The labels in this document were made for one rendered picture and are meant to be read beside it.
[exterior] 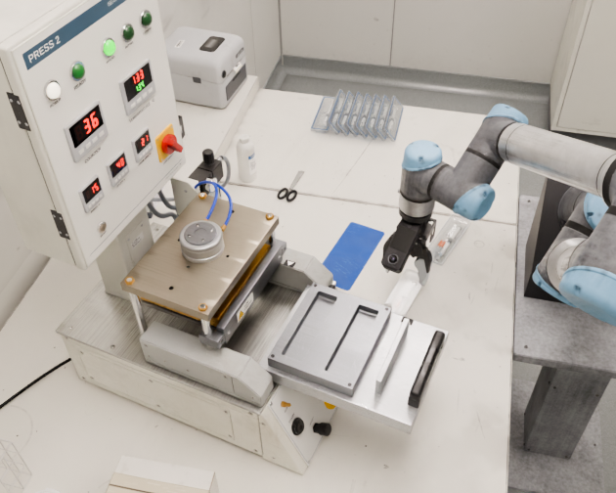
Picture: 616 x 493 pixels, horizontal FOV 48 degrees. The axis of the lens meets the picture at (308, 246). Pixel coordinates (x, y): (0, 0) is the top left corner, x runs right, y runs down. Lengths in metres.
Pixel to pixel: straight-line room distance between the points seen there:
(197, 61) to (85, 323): 0.98
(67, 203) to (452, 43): 2.82
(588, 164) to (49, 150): 0.82
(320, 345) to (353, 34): 2.67
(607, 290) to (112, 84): 0.81
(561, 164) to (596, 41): 2.07
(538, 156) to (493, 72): 2.55
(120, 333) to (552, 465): 1.45
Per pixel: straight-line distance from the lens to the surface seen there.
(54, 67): 1.06
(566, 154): 1.20
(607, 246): 1.05
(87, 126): 1.13
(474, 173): 1.34
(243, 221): 1.33
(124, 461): 1.37
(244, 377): 1.24
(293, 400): 1.35
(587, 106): 3.40
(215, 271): 1.24
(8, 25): 1.06
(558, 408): 2.15
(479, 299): 1.70
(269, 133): 2.17
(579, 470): 2.38
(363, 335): 1.30
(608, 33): 3.23
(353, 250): 1.77
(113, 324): 1.44
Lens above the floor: 2.01
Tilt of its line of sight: 45 degrees down
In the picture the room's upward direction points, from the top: 1 degrees counter-clockwise
